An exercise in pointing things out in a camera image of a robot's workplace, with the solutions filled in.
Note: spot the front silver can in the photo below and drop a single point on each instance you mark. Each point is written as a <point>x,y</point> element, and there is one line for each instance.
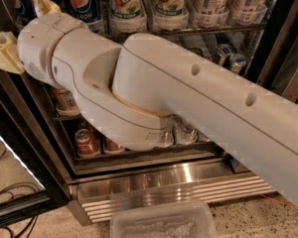
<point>237,62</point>

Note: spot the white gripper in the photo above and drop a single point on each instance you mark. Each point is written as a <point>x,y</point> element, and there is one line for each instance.
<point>35,52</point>

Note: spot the front left gold can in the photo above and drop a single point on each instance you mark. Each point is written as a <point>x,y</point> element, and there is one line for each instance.
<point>65,99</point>

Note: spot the front left red can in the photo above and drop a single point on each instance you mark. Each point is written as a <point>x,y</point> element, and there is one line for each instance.
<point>85,142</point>

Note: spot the left water bottle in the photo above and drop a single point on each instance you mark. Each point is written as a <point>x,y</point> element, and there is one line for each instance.
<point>166,139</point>

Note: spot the water bottle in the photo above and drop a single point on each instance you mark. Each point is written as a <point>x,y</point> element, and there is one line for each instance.
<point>166,139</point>
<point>184,135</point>

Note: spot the silver can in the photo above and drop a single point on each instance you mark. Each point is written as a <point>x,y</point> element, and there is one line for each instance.
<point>237,62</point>
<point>223,52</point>

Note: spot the left 7up can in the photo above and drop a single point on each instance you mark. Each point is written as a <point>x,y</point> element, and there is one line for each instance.
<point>125,9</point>

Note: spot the blue pepsi can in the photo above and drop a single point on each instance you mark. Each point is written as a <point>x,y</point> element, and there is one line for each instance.
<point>25,10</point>
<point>85,10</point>

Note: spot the open glass fridge door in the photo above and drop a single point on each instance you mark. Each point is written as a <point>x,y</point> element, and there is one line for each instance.
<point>29,184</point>

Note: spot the front middle red can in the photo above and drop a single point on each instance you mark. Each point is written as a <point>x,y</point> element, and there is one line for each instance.
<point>112,147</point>

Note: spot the clear plastic bin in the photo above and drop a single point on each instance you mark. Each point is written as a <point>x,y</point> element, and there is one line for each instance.
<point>171,220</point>

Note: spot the rear silver can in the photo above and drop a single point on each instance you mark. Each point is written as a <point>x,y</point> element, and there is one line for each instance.
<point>223,52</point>

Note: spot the stainless steel fridge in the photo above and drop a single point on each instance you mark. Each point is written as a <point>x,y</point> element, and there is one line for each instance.
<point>105,183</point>

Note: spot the middle water bottle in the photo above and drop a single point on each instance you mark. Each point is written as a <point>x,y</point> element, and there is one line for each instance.
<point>184,135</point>

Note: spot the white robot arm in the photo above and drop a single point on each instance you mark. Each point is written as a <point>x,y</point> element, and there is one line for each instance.
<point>128,92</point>

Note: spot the red can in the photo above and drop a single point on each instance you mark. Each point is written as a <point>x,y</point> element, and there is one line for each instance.
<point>112,147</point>
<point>85,142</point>

